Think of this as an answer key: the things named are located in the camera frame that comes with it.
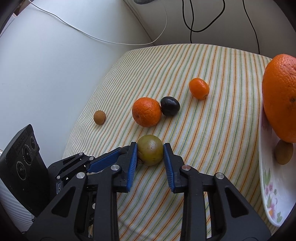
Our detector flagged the green-yellow round fruit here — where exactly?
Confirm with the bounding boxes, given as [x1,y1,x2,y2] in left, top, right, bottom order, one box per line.
[137,135,164,166]

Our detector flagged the small brown longan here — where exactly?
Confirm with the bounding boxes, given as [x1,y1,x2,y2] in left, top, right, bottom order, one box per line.
[93,110,106,125]

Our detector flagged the tangerine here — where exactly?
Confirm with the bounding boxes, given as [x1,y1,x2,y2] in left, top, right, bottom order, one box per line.
[132,97,162,128]

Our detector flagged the white floral plate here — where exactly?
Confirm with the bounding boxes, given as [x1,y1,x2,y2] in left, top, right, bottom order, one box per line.
[258,108,295,227]

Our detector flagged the dark plum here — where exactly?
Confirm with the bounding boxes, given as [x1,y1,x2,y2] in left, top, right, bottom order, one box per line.
[161,96,180,116]

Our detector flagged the brown longan on plate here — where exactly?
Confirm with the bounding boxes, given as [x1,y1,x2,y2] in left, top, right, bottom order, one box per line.
[274,140,293,165]

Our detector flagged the striped table cloth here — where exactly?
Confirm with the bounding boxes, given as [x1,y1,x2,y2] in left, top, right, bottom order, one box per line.
[62,43,278,241]

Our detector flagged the small orange kumquat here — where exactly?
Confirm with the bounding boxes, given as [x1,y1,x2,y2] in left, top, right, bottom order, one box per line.
[189,78,209,100]

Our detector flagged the large orange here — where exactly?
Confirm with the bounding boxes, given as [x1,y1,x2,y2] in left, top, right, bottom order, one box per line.
[262,54,295,143]

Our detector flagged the black camera box left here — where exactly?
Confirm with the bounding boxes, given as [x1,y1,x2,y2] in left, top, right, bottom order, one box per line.
[1,124,56,216]

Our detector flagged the black cable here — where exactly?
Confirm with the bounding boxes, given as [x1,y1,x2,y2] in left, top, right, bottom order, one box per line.
[241,0,261,54]
[181,0,226,44]

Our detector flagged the white cable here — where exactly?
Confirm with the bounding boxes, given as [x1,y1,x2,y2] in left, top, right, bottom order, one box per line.
[28,0,168,46]

